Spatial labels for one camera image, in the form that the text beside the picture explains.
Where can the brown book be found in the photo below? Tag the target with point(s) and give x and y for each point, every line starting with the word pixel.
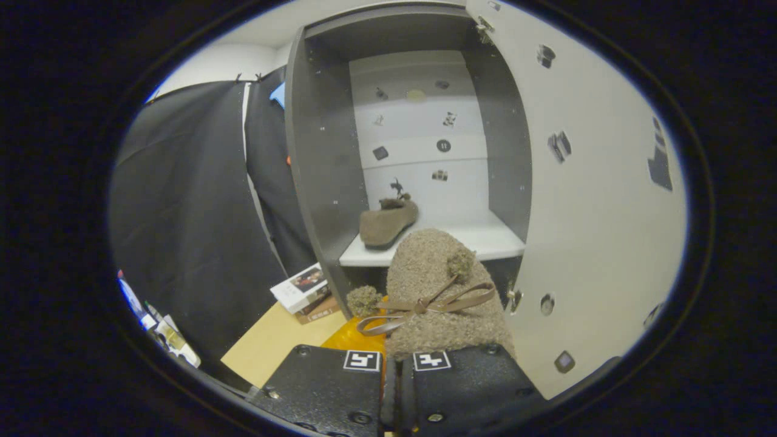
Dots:
pixel 322 311

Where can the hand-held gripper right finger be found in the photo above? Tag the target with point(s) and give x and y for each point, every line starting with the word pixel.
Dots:
pixel 467 382

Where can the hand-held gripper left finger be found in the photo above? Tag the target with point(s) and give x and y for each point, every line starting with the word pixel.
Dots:
pixel 328 388

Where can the brown fuzzy shoe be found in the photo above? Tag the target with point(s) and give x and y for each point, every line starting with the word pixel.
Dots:
pixel 385 224
pixel 425 267

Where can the blue and white clutter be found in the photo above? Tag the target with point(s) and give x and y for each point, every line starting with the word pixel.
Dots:
pixel 173 340

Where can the black backdrop cloth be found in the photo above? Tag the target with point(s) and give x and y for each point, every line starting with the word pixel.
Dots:
pixel 182 212

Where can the row of small cloth clips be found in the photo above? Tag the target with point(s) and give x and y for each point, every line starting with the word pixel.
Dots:
pixel 238 77

